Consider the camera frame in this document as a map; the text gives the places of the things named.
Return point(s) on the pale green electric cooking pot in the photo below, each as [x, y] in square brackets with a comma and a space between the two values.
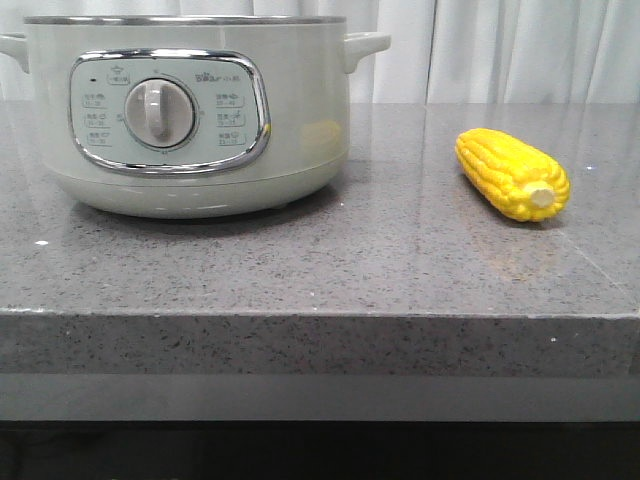
[181, 117]

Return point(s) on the white pleated curtain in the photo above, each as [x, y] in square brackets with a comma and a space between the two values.
[446, 51]

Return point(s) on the yellow toy corn cob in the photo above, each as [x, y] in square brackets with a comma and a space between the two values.
[522, 182]

